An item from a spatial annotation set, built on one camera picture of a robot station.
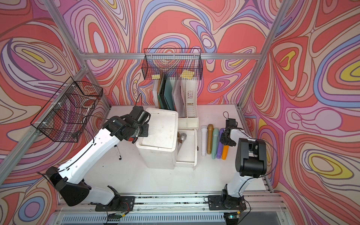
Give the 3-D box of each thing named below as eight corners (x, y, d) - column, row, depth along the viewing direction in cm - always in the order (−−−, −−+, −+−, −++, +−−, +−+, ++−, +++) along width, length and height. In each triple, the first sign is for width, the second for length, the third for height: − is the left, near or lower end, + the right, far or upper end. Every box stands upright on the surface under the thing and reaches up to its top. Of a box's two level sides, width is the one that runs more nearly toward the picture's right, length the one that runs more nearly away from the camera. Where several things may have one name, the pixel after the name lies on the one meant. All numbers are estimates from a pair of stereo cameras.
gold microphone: (207, 154, 94) (208, 151, 91) (207, 126, 109) (208, 123, 106) (213, 154, 93) (214, 152, 91) (212, 126, 108) (213, 124, 106)
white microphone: (200, 155, 94) (201, 152, 90) (201, 128, 108) (201, 125, 105) (207, 156, 93) (207, 153, 90) (206, 129, 108) (207, 126, 104)
